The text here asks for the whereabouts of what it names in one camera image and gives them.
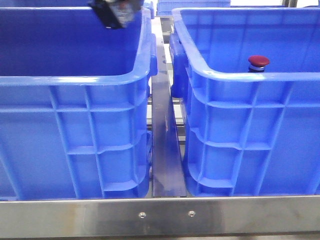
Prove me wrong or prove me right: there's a steel front rail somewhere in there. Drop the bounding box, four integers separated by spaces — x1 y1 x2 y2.
0 195 320 239

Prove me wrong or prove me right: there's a dark metal divider bar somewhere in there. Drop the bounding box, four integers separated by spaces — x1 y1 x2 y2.
151 44 188 198

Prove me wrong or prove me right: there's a blue bin back centre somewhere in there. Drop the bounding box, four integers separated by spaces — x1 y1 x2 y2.
156 0 231 16

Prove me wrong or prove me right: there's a yellow push button tall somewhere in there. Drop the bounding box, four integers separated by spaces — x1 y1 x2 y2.
87 0 142 30

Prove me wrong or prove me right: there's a blue destination bin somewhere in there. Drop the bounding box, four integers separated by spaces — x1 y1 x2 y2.
170 7 320 197

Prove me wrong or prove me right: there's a red push button raised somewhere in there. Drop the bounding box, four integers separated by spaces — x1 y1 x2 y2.
248 55 270 73

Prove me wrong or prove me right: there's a blue bin back left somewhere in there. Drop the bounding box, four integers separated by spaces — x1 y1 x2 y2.
0 0 153 13

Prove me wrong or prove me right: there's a blue source bin with buttons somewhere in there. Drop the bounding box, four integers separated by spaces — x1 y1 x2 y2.
0 7 158 201

